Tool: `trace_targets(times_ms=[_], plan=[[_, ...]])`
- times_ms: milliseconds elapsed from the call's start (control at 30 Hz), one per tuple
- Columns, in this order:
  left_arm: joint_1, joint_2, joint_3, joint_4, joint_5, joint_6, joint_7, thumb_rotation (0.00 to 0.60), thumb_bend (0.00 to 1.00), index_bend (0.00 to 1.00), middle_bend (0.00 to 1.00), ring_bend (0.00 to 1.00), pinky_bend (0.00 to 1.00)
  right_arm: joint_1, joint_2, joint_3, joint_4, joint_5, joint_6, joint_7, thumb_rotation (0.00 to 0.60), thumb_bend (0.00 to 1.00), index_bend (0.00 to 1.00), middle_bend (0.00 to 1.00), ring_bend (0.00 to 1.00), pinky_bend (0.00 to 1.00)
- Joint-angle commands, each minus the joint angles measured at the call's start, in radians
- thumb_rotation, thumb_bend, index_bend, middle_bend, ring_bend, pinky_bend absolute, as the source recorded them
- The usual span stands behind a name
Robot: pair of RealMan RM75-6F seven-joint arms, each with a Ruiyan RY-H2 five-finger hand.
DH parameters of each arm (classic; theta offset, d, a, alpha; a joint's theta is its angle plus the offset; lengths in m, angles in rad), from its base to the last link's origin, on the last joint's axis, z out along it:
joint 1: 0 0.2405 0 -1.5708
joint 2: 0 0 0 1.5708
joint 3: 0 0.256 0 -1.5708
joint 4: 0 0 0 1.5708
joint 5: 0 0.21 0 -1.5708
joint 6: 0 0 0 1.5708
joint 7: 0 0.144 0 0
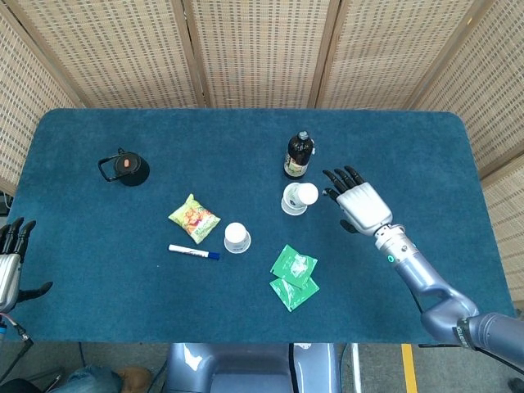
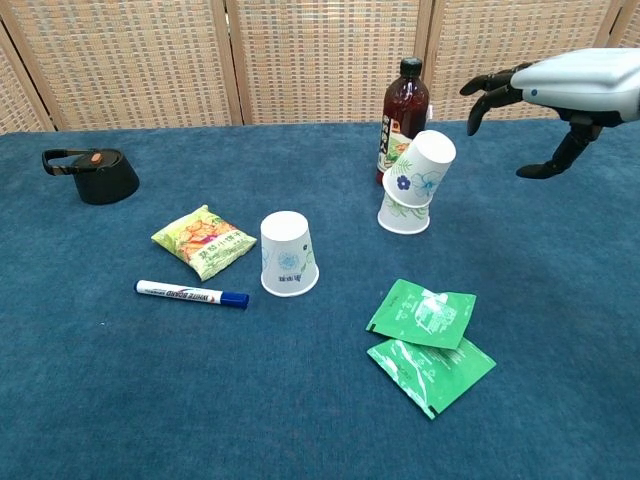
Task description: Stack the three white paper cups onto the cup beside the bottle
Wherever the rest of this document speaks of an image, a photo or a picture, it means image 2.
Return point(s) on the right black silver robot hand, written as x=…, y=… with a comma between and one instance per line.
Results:
x=580, y=82

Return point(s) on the white floral paper cup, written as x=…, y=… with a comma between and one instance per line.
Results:
x=400, y=220
x=425, y=167
x=287, y=250

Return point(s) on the dark brown drink bottle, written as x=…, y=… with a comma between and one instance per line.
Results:
x=405, y=100

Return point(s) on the woven bamboo folding screen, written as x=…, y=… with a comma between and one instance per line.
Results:
x=320, y=55

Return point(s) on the green foil sachet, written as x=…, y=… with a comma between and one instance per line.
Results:
x=425, y=315
x=435, y=377

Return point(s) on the yellow green snack bag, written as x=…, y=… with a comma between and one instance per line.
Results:
x=205, y=242

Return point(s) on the white blue whiteboard marker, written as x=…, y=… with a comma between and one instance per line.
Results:
x=180, y=293

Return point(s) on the blue carpet table mat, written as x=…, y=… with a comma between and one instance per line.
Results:
x=150, y=390

